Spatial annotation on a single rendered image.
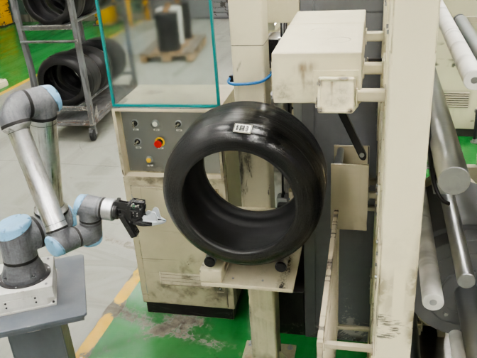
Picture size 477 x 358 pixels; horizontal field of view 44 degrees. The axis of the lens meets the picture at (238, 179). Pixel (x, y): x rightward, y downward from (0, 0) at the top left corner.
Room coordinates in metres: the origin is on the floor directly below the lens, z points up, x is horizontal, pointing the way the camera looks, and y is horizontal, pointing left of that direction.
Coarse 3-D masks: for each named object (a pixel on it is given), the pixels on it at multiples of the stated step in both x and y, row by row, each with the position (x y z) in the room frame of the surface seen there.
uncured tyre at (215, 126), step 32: (192, 128) 1.96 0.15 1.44; (224, 128) 1.87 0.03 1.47; (256, 128) 1.85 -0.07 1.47; (288, 128) 1.91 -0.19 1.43; (192, 160) 1.87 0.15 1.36; (288, 160) 1.79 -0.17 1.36; (320, 160) 1.92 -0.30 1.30; (192, 192) 2.14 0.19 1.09; (320, 192) 1.81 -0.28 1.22; (192, 224) 1.89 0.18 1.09; (224, 224) 2.11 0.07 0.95; (256, 224) 2.10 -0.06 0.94; (288, 224) 2.05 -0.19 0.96; (224, 256) 1.85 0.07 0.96; (256, 256) 1.82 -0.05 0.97
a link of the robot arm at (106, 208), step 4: (104, 200) 2.08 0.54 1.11; (108, 200) 2.08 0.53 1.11; (112, 200) 2.08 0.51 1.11; (104, 204) 2.06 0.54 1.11; (108, 204) 2.06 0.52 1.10; (112, 204) 2.06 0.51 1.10; (104, 208) 2.05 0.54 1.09; (108, 208) 2.05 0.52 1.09; (112, 208) 2.06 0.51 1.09; (100, 212) 2.05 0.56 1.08; (104, 212) 2.05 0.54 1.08; (108, 212) 2.04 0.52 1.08; (104, 216) 2.05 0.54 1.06; (108, 216) 2.04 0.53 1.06; (112, 220) 2.06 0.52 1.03
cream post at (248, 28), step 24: (240, 0) 2.24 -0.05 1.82; (264, 0) 2.28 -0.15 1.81; (240, 24) 2.24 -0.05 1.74; (264, 24) 2.26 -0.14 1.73; (240, 48) 2.24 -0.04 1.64; (264, 48) 2.24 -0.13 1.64; (240, 72) 2.25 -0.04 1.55; (264, 72) 2.23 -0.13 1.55; (240, 96) 2.25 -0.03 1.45; (264, 96) 2.23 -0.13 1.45; (240, 168) 2.25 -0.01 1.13; (264, 168) 2.23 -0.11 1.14; (264, 192) 2.23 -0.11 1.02; (264, 312) 2.23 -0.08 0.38; (264, 336) 2.24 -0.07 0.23
